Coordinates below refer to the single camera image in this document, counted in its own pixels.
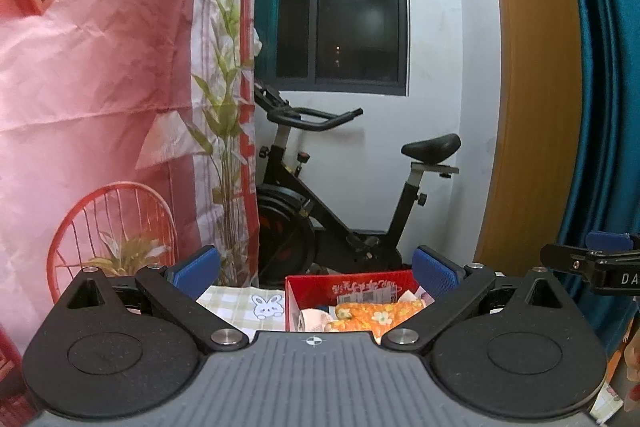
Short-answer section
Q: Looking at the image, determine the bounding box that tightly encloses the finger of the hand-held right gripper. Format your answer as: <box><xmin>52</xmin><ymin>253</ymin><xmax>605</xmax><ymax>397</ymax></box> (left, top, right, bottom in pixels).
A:
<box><xmin>586</xmin><ymin>231</ymin><xmax>640</xmax><ymax>254</ymax></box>
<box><xmin>540</xmin><ymin>243</ymin><xmax>603</xmax><ymax>276</ymax></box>

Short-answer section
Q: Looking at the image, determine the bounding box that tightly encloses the black exercise bike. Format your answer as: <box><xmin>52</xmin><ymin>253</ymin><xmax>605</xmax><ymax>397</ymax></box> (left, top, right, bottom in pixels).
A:
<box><xmin>252</xmin><ymin>82</ymin><xmax>462</xmax><ymax>290</ymax></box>

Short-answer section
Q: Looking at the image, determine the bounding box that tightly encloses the red cardboard box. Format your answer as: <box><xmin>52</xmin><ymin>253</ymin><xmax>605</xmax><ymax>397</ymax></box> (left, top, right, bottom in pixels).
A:
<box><xmin>285</xmin><ymin>270</ymin><xmax>426</xmax><ymax>334</ymax></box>

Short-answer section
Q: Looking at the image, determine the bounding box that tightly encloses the red printed backdrop cloth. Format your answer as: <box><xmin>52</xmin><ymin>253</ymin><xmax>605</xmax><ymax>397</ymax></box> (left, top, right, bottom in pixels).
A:
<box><xmin>0</xmin><ymin>0</ymin><xmax>262</xmax><ymax>418</ymax></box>

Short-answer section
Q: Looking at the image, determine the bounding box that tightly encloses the checked bunny tablecloth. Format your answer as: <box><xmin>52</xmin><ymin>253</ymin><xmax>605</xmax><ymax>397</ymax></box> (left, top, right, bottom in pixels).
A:
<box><xmin>197</xmin><ymin>285</ymin><xmax>287</xmax><ymax>339</ymax></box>

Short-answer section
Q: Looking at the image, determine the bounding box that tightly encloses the orange floral cloth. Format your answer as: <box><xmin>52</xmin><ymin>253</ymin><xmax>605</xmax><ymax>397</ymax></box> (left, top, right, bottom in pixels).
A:
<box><xmin>325</xmin><ymin>299</ymin><xmax>426</xmax><ymax>339</ymax></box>

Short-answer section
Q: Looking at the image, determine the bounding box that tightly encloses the cream mesh cloth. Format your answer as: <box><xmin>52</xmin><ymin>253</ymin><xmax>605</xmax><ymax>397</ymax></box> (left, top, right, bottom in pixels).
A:
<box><xmin>299</xmin><ymin>307</ymin><xmax>336</xmax><ymax>333</ymax></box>

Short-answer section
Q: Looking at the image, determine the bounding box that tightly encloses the dark window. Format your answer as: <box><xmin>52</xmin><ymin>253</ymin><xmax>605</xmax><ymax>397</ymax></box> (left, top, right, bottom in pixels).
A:
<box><xmin>255</xmin><ymin>0</ymin><xmax>410</xmax><ymax>96</ymax></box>

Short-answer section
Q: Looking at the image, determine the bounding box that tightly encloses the wooden door panel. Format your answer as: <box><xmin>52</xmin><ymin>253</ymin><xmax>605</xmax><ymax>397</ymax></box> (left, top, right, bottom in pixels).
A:
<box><xmin>472</xmin><ymin>0</ymin><xmax>588</xmax><ymax>278</ymax></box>

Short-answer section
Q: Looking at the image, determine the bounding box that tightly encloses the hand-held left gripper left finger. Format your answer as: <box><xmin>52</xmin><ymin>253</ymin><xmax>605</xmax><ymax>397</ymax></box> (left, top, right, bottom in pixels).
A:
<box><xmin>65</xmin><ymin>245</ymin><xmax>249</xmax><ymax>352</ymax></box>

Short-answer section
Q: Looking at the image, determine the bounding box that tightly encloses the teal curtain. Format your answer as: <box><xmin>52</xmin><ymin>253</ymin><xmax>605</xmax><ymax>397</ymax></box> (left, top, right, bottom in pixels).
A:
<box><xmin>555</xmin><ymin>0</ymin><xmax>640</xmax><ymax>358</ymax></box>

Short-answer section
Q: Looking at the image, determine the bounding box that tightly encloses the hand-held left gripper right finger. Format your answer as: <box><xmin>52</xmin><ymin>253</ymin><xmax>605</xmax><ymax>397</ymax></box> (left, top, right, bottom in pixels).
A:
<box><xmin>381</xmin><ymin>245</ymin><xmax>565</xmax><ymax>352</ymax></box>

